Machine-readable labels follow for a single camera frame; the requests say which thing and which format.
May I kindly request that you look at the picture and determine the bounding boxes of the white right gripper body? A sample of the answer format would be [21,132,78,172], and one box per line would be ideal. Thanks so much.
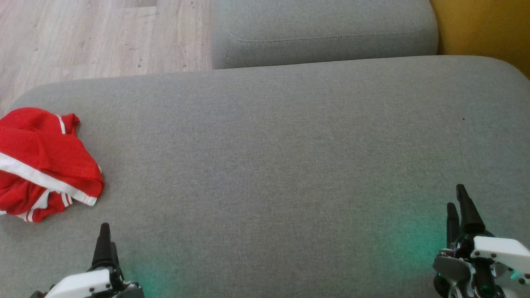
[432,231,530,298]

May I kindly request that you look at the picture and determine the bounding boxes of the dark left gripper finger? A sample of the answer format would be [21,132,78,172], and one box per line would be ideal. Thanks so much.
[92,223,115,270]
[111,243,124,286]

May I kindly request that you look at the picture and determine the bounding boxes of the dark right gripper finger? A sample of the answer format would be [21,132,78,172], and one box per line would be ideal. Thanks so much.
[456,184,486,237]
[446,202,460,249]

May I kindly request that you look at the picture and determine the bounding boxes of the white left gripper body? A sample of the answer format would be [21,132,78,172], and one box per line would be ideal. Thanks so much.
[44,268,145,298]

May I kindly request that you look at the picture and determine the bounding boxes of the red shorts with white stripe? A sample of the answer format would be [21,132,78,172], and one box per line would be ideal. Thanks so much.
[0,107,104,207]

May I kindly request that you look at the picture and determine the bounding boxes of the large grey sofa seat cushion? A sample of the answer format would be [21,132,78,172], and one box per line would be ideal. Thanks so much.
[0,55,530,298]

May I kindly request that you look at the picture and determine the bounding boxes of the yellow furniture piece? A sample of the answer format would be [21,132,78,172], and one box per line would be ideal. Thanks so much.
[430,0,530,79]

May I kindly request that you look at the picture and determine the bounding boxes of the small grey sofa cushion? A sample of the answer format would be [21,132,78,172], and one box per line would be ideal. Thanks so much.
[211,0,439,70]

